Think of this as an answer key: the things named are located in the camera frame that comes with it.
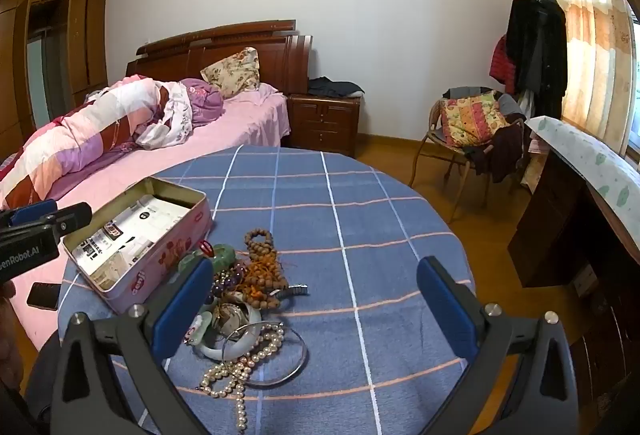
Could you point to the white leaf-print desk cover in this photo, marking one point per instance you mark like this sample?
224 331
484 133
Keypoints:
595 165

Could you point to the wooden chair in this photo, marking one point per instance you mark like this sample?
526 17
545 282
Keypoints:
440 155

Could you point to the bed with pink sheet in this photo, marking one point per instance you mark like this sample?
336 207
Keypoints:
240 125

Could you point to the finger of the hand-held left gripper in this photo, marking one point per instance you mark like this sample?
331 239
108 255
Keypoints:
70 220
32 214

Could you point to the blue plaid tablecloth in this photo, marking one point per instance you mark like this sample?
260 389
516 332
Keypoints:
375 240

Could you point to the black phone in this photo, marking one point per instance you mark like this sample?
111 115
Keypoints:
44 296

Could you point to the printed paper sheet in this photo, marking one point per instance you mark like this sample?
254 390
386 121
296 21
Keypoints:
135 235

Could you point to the grey garment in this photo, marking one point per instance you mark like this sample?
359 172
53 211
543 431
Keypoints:
510 107

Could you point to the floral pillow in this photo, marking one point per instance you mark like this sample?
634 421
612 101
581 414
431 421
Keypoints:
232 71

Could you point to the dark wooden desk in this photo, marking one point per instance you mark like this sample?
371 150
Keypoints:
555 225

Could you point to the purple cloth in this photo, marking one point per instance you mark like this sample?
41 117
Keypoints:
205 102

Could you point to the wooden nightstand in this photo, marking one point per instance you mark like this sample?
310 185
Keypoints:
325 125

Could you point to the wooden wardrobe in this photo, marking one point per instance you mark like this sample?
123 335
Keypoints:
85 25

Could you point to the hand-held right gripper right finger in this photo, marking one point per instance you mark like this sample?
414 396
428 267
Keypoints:
445 310

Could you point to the thin silver bangle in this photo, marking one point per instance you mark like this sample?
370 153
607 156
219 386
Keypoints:
301 360

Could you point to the pale jade bangle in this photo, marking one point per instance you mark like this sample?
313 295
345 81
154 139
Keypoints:
210 351

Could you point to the patterned orange curtain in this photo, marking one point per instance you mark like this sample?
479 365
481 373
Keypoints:
590 40

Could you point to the dark folded clothing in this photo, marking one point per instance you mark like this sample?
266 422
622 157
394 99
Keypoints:
335 86

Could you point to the dark brown garment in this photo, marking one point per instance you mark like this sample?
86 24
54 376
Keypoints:
502 150

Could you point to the red quilted jacket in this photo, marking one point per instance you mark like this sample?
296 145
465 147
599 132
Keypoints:
502 65

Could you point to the hanging black coats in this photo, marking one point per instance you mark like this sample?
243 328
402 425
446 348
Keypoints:
542 45

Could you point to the wooden headboard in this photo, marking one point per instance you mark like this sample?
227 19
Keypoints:
280 60

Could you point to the pink tin box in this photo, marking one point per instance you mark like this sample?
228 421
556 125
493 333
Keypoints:
165 260

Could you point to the colourful patchwork cushion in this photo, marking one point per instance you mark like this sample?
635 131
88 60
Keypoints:
472 120

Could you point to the pink patchwork quilt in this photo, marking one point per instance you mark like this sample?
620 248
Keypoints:
95 130

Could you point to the metal watch band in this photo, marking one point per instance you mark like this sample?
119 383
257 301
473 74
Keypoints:
295 290

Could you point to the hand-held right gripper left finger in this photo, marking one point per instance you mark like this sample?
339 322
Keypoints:
182 310

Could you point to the small pale green jade pendant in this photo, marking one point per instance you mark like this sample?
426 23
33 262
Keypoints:
197 330

